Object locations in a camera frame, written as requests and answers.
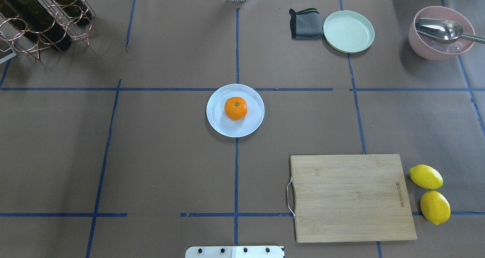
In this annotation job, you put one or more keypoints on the yellow lemon near board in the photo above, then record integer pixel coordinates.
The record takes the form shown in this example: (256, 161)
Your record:
(426, 177)

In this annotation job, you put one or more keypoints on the light green plate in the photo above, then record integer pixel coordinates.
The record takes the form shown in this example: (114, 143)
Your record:
(348, 31)

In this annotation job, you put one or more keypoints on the pink bowl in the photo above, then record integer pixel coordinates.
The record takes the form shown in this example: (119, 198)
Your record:
(434, 49)

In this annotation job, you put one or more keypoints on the copper wire bottle rack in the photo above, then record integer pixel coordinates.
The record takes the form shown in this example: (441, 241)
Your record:
(16, 37)

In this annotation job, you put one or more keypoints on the bamboo cutting board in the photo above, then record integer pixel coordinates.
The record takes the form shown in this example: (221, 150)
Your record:
(350, 198)

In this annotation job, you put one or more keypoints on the grey folded cloth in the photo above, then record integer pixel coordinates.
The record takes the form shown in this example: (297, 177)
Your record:
(306, 24)

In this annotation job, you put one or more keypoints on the white blue plate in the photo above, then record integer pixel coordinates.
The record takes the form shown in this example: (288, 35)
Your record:
(235, 128)

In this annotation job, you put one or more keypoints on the dark wine bottle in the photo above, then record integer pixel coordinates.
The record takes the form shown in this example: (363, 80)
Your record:
(39, 20)
(76, 10)

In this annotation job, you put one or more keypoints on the dark wine bottle lower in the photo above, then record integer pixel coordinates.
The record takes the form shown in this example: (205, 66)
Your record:
(39, 20)

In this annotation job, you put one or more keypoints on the silver metal scoop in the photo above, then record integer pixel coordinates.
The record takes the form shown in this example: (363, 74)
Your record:
(445, 30)

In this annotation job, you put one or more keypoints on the yellow lemon far side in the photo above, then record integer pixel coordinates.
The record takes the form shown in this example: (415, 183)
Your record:
(435, 207)

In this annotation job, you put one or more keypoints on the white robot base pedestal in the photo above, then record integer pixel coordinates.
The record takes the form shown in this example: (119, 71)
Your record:
(255, 251)

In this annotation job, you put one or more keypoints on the orange mandarin fruit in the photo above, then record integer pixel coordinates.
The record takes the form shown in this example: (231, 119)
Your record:
(236, 108)

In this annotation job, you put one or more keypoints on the dark wine bottle upper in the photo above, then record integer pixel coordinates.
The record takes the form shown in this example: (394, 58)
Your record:
(76, 10)

